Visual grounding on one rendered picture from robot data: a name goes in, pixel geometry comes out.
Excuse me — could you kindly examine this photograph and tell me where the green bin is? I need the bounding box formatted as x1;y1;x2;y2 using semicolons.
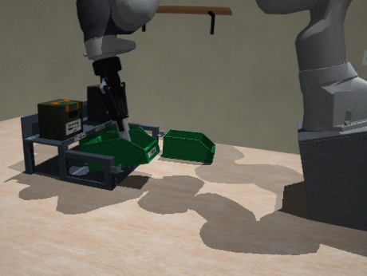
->
82;129;158;172
163;129;215;164
101;124;146;133
79;131;115;152

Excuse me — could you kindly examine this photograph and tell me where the dark grey metal shelf rack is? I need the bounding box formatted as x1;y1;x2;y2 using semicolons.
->
21;101;164;191

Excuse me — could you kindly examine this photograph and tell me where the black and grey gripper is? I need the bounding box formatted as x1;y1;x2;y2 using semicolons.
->
93;57;131;142

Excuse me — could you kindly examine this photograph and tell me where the dark green tool case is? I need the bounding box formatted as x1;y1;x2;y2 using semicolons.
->
37;99;83;141

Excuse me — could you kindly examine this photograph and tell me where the black storage case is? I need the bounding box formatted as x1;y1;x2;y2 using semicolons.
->
87;85;112;123

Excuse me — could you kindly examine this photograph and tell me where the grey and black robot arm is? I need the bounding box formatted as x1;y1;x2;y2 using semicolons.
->
76;0;367;132

